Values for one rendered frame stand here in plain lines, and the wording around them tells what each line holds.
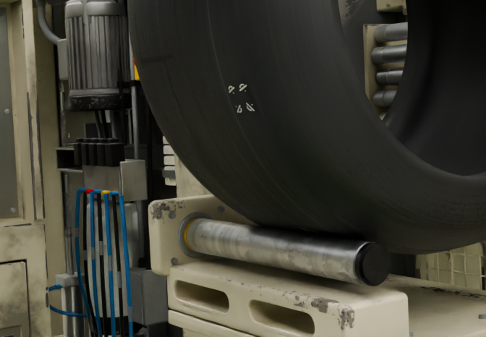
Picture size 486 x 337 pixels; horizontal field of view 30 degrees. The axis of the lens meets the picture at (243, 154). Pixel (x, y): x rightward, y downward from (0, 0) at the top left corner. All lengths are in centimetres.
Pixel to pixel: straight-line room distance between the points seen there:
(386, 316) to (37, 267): 70
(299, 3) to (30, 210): 77
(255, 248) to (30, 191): 53
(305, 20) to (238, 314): 38
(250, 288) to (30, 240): 53
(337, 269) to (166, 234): 31
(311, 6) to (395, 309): 33
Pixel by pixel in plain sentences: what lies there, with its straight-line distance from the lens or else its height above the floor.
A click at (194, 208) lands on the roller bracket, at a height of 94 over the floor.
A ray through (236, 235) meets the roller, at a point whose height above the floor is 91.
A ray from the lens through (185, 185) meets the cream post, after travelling 133.
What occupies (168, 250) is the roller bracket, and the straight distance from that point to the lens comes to 119.
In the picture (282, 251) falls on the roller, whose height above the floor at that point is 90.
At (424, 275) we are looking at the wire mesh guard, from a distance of 155.
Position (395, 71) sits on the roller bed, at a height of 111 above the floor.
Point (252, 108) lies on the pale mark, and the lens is 87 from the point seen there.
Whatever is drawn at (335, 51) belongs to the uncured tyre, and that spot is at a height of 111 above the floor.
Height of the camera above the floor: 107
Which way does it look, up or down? 3 degrees down
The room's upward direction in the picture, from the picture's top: 3 degrees counter-clockwise
